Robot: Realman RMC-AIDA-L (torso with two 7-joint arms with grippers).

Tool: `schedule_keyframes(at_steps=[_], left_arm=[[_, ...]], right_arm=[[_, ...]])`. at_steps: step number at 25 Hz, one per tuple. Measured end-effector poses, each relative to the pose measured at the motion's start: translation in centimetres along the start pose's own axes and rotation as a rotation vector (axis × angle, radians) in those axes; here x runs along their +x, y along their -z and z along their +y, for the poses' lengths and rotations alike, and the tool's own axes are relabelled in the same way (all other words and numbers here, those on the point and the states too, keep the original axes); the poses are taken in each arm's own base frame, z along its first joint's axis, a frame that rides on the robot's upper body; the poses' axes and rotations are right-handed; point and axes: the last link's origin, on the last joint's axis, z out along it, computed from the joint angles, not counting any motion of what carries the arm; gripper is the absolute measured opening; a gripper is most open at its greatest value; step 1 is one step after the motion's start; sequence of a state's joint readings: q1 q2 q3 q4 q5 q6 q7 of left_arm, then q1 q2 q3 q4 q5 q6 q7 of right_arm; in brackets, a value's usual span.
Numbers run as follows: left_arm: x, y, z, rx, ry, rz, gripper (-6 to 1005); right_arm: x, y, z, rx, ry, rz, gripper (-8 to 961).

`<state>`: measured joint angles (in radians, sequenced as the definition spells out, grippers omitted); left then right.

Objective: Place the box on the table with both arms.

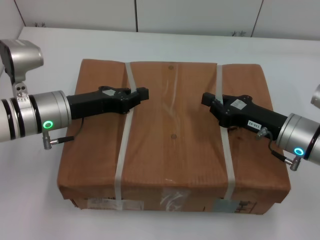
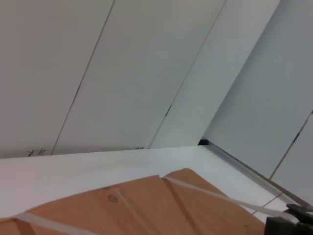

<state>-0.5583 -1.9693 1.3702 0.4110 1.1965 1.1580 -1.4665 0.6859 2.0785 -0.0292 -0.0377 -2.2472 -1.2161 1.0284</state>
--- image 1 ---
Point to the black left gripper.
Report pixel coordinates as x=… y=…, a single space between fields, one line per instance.
x=100 y=102

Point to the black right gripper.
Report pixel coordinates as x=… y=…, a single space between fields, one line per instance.
x=245 y=117

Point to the brown cardboard box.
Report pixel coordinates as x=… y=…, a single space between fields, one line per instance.
x=172 y=160

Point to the right robot arm silver white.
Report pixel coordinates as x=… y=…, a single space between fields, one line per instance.
x=298 y=135

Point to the grey shipping label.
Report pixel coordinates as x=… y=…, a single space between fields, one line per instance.
x=235 y=205

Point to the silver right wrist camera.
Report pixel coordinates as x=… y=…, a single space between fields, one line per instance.
x=316 y=97

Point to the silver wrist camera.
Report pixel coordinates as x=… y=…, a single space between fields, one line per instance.
x=22 y=60
x=316 y=97

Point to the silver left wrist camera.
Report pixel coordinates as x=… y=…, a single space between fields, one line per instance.
x=22 y=60

